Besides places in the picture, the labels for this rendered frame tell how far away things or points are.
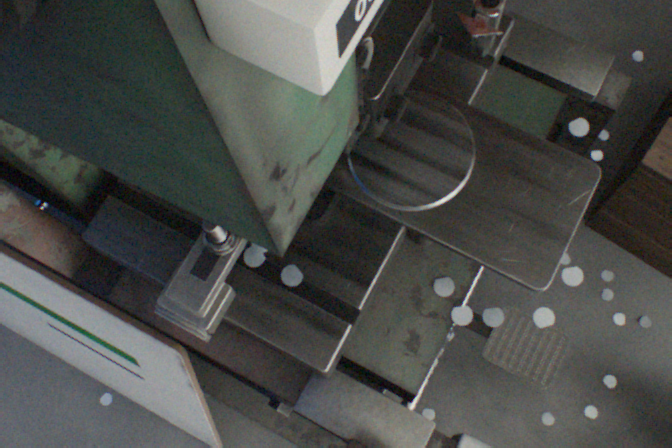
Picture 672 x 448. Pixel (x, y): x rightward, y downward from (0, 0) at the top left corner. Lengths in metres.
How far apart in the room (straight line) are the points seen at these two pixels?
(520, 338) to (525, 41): 0.57
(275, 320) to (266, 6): 0.63
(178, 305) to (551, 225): 0.37
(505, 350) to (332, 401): 0.56
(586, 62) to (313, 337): 0.46
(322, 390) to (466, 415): 0.68
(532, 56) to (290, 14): 0.80
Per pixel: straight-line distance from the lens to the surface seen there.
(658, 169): 1.30
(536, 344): 1.38
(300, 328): 0.81
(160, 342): 0.96
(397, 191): 0.76
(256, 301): 0.82
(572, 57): 1.00
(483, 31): 0.83
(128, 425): 1.57
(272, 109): 0.32
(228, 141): 0.29
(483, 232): 0.76
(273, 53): 0.22
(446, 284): 0.88
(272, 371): 0.89
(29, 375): 1.65
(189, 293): 0.78
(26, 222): 0.92
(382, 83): 0.59
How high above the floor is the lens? 1.50
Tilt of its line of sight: 72 degrees down
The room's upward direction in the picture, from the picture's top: 9 degrees counter-clockwise
